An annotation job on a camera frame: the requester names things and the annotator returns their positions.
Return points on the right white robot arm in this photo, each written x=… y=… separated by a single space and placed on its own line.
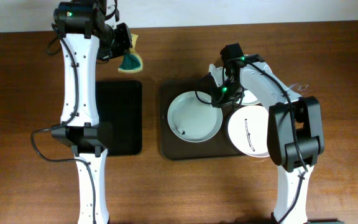
x=294 y=129

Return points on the green and yellow sponge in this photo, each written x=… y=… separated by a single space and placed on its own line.
x=132 y=61

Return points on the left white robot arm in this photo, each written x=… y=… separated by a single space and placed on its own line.
x=88 y=32

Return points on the white plate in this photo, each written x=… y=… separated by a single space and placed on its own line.
x=192 y=119
x=250 y=98
x=247 y=130

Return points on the dark brown serving tray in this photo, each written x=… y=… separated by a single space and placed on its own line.
x=176 y=149

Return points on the black rectangular sponge tray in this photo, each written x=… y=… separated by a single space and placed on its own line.
x=120 y=103

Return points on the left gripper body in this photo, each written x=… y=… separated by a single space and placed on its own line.
x=119 y=43

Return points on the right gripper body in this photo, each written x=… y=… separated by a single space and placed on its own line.
x=231 y=92

